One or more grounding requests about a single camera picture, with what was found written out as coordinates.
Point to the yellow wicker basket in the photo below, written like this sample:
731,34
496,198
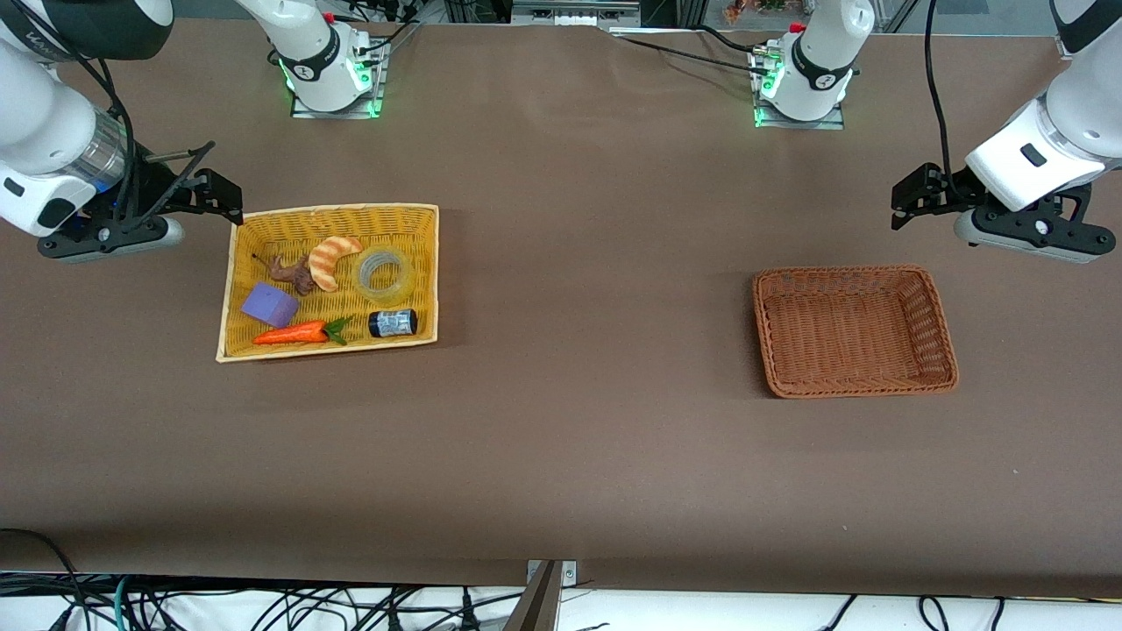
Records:
333,337

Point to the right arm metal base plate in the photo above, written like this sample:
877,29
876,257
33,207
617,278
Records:
379,83

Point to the yellow tape roll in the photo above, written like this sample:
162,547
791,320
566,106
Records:
366,263

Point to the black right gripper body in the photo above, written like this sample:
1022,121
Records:
156,188

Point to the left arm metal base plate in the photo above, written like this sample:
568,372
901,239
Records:
837,118

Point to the purple foam cube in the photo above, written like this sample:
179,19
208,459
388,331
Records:
269,305

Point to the orange toy carrot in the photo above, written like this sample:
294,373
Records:
289,334

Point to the brown wicker basket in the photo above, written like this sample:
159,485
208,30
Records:
855,329

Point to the aluminium frame rail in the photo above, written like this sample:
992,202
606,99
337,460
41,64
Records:
574,10

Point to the striped toy croissant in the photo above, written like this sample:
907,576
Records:
326,258

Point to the brown toy figure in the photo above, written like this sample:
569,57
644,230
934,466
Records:
294,272

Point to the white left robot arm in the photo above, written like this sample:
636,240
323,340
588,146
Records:
1078,123

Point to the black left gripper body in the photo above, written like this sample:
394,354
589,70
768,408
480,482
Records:
951,187

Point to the small black can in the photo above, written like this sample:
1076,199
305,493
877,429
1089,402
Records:
393,322

